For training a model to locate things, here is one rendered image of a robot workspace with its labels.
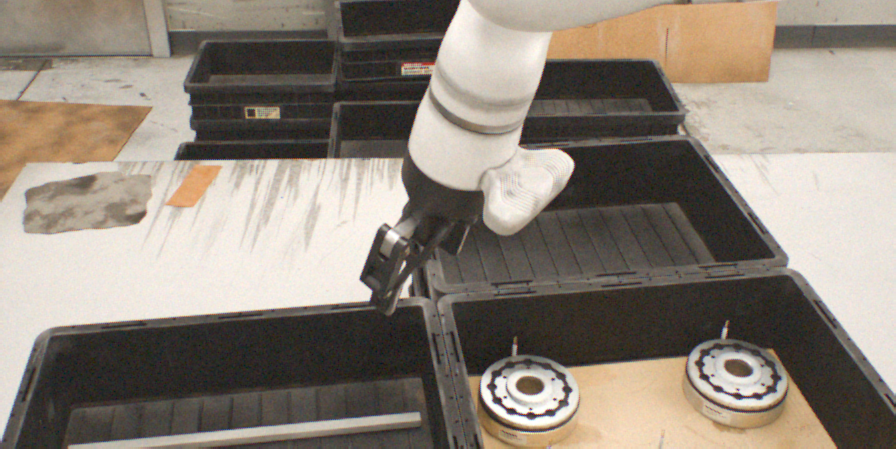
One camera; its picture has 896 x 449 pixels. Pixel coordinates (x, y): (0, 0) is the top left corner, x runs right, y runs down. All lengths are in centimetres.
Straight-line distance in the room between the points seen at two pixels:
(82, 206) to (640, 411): 98
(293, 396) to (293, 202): 59
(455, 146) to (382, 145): 172
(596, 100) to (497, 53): 178
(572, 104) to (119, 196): 118
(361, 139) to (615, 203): 117
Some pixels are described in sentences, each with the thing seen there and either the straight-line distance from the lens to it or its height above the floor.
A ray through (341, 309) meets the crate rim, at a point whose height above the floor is 93.
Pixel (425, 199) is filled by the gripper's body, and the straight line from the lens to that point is 66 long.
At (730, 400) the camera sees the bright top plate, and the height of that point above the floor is 86.
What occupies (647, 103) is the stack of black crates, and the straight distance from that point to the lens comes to 237.
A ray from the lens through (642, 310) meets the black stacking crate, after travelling 103.
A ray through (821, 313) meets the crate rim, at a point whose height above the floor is 93.
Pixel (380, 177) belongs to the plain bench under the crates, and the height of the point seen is 70.
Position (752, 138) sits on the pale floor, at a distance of 334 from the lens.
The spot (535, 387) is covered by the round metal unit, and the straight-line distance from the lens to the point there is 99.
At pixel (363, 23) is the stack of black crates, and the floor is 54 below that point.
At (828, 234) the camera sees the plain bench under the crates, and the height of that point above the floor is 70.
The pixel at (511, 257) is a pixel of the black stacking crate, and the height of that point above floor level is 83.
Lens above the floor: 154
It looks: 33 degrees down
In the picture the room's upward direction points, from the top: straight up
